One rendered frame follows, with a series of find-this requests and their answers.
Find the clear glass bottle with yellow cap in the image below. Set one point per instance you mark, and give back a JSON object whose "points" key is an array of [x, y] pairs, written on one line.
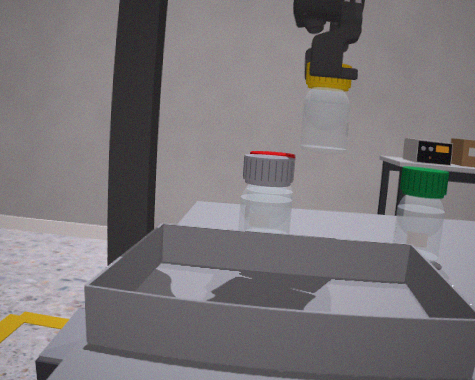
{"points": [[326, 111]]}

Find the grey tray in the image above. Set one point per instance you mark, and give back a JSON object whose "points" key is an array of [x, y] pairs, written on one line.
{"points": [[282, 271]]}

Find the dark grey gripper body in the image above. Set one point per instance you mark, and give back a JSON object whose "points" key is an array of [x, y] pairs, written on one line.
{"points": [[319, 12]]}

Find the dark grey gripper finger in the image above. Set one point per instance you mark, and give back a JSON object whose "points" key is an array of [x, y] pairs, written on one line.
{"points": [[327, 48], [333, 25]]}

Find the clear bottle with grey cap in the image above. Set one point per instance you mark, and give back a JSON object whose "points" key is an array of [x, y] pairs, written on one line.
{"points": [[266, 204]]}

